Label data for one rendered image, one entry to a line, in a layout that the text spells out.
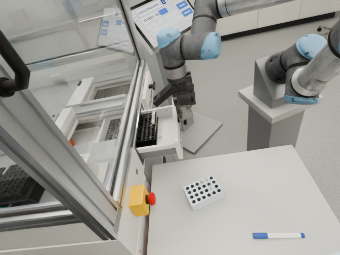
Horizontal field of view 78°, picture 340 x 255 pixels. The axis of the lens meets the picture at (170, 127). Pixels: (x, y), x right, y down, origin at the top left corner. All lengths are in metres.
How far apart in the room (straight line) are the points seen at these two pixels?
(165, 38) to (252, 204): 0.60
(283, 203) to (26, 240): 0.75
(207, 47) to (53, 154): 0.47
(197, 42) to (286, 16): 3.47
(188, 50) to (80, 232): 0.56
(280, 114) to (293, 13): 3.12
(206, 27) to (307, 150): 1.53
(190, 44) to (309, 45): 0.48
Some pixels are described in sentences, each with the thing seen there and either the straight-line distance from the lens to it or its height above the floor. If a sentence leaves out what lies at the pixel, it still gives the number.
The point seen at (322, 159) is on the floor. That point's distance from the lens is 1.98.
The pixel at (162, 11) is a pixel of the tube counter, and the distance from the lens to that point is 1.62.
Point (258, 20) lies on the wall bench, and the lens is 3.94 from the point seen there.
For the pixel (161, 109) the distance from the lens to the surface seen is 0.99.
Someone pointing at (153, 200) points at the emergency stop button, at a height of 0.89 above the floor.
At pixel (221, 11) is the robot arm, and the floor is 1.28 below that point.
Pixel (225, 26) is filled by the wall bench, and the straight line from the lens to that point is 3.82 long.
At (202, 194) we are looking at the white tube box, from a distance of 0.77.
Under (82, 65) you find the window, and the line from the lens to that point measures 0.60.
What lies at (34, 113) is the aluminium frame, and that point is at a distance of 0.39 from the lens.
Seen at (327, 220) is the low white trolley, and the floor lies 0.76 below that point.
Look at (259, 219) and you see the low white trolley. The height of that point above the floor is 0.76.
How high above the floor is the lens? 1.47
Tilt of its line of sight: 41 degrees down
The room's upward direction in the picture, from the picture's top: 16 degrees counter-clockwise
